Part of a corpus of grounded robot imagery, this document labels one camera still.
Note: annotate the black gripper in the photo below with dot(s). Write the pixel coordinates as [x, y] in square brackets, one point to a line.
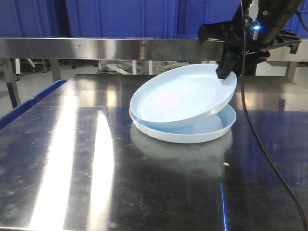
[246, 47]

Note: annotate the light blue plate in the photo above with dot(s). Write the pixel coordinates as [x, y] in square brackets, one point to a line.
[182, 95]
[207, 129]

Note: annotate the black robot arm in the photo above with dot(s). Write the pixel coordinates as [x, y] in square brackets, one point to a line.
[270, 12]

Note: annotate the right blue plastic crate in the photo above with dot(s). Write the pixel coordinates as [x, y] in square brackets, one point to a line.
[193, 13]

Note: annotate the blue plastic crate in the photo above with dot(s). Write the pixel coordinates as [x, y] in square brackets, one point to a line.
[33, 18]
[193, 13]
[123, 18]

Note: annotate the far right blue crate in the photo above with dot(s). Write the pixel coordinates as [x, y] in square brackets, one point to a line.
[295, 25]

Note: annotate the middle blue plastic crate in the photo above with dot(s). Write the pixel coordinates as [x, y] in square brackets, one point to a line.
[123, 18]

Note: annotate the left blue plastic crate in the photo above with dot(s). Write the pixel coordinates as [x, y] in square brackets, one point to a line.
[33, 18]

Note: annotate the right steel shelf post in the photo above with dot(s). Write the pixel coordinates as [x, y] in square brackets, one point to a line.
[290, 70]

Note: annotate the steel shelf post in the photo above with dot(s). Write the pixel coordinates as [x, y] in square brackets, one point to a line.
[55, 69]
[290, 70]

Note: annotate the white frame in background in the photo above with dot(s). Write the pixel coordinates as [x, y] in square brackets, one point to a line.
[138, 67]

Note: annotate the left steel shelf post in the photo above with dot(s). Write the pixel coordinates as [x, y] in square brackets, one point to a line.
[55, 69]

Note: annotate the stainless steel shelf rail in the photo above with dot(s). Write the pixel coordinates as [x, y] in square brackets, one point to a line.
[111, 49]

